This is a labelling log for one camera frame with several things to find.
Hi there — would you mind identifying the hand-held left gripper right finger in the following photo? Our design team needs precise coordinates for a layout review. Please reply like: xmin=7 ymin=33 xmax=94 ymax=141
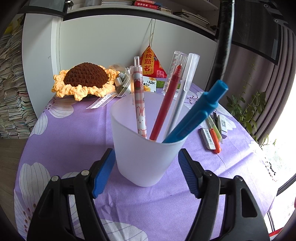
xmin=178 ymin=148 xmax=270 ymax=241

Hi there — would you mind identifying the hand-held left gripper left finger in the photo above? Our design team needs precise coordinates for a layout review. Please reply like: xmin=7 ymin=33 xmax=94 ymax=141
xmin=26 ymin=148 xmax=116 ymax=241

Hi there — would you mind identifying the translucent white plastic cup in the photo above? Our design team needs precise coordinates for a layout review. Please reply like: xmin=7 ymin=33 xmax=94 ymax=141
xmin=110 ymin=91 xmax=188 ymax=188

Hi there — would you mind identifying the orange highlighter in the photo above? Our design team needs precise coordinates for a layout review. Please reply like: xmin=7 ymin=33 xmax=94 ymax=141
xmin=209 ymin=128 xmax=222 ymax=154

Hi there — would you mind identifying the green highlighter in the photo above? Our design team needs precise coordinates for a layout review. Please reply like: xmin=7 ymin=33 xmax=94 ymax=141
xmin=207 ymin=115 xmax=223 ymax=143

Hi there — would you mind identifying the blue pen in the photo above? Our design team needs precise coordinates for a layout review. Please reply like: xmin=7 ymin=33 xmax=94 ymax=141
xmin=162 ymin=80 xmax=229 ymax=143

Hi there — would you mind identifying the pink patterned pen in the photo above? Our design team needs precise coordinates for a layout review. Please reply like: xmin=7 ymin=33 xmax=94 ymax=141
xmin=129 ymin=56 xmax=148 ymax=139

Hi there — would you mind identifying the translucent white pen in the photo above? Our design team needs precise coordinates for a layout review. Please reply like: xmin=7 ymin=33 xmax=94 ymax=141
xmin=165 ymin=53 xmax=200 ymax=138

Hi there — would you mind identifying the clear red dotted pen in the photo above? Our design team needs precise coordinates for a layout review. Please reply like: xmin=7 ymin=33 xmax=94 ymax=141
xmin=161 ymin=51 xmax=188 ymax=96

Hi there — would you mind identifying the purple floral tablecloth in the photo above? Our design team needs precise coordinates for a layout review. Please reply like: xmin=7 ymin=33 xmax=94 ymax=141
xmin=13 ymin=82 xmax=290 ymax=241

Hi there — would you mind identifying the white ribbon bow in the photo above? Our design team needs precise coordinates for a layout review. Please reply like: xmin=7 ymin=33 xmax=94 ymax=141
xmin=86 ymin=64 xmax=133 ymax=110

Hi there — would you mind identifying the green potted plant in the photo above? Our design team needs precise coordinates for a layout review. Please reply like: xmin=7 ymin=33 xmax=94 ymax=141
xmin=225 ymin=58 xmax=278 ymax=147

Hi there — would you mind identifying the green crochet stem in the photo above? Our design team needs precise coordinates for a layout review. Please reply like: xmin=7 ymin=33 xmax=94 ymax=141
xmin=156 ymin=79 xmax=181 ymax=90

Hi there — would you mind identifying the sunflower greeting card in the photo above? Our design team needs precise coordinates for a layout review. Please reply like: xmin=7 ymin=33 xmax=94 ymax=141
xmin=141 ymin=75 xmax=158 ymax=93

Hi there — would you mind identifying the crochet sunflower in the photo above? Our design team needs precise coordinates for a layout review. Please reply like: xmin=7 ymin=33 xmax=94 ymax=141
xmin=51 ymin=62 xmax=120 ymax=102

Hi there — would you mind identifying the red pyramid charm pillow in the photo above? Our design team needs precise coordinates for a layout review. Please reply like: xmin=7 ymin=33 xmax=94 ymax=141
xmin=140 ymin=45 xmax=167 ymax=79

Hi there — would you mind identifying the tall stack of papers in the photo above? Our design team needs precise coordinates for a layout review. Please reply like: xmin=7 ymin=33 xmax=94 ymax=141
xmin=0 ymin=14 xmax=38 ymax=140

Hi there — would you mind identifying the grey pink curtain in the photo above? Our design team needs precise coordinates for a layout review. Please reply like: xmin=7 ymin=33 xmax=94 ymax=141
xmin=214 ymin=21 xmax=296 ymax=145

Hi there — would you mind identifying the stack of worn magazines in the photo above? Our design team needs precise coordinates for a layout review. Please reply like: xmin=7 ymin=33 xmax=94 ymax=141
xmin=173 ymin=9 xmax=210 ymax=29

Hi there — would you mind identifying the glass cabinet door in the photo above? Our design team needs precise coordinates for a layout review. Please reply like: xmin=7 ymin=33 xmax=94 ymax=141
xmin=22 ymin=0 xmax=68 ymax=17
xmin=207 ymin=0 xmax=290 ymax=102

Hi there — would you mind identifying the white bookshelf cabinet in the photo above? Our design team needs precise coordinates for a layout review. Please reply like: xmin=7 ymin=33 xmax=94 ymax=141
xmin=20 ymin=0 xmax=223 ymax=40

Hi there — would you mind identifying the stack of white booklets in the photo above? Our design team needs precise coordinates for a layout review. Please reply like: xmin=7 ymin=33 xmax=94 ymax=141
xmin=100 ymin=0 xmax=135 ymax=6

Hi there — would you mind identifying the yellow plush toy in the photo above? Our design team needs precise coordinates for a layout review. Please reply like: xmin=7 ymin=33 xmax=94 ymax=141
xmin=4 ymin=14 xmax=24 ymax=36

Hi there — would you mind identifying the stack of red books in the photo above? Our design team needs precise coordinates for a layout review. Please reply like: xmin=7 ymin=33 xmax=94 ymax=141
xmin=134 ymin=0 xmax=163 ymax=10

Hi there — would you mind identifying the hanging string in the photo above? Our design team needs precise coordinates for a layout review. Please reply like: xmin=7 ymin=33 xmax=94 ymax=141
xmin=147 ymin=17 xmax=156 ymax=47

